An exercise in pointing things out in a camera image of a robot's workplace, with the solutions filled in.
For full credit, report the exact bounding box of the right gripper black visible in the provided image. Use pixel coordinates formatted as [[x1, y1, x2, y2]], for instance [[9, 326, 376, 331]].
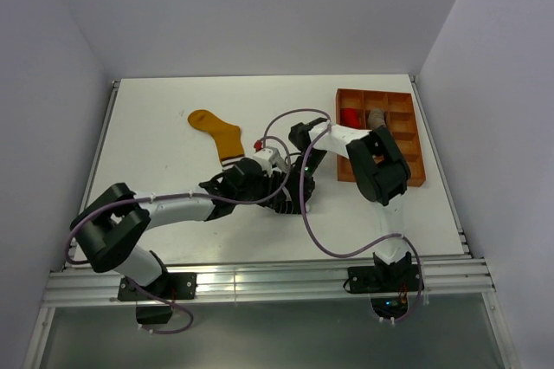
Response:
[[280, 149, 327, 213]]

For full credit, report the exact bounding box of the black white striped sock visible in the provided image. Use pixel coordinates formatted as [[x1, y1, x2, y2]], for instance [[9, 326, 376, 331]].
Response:
[[271, 188, 301, 215]]

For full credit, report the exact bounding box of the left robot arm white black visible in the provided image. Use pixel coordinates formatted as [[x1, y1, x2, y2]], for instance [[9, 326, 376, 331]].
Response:
[[69, 158, 289, 299]]

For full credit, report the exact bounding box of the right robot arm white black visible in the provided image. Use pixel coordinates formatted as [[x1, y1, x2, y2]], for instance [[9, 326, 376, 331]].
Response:
[[288, 118, 415, 291]]

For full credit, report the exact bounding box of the mustard yellow sock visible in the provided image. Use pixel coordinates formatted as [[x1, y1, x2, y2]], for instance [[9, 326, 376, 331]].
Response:
[[188, 109, 245, 170]]

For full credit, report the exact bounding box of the red rolled sock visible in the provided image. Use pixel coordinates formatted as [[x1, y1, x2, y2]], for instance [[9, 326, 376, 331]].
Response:
[[340, 107, 361, 129]]

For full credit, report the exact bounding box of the brown grey rolled sock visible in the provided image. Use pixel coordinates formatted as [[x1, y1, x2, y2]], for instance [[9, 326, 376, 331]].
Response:
[[367, 107, 386, 130]]

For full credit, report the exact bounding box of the orange compartment tray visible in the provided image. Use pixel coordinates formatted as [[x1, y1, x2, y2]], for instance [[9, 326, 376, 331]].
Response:
[[335, 88, 426, 187]]

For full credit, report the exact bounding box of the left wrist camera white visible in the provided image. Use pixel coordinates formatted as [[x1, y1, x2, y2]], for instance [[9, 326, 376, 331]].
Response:
[[252, 147, 288, 176]]

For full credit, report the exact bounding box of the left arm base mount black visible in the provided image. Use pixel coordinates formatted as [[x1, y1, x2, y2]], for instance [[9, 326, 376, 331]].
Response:
[[117, 272, 197, 328]]

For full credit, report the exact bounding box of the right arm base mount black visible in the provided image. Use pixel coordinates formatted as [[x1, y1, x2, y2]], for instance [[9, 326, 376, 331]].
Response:
[[343, 265, 424, 319]]

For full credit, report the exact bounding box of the aluminium front rail frame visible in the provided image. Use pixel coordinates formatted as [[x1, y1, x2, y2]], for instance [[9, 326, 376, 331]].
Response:
[[23, 255, 521, 368]]

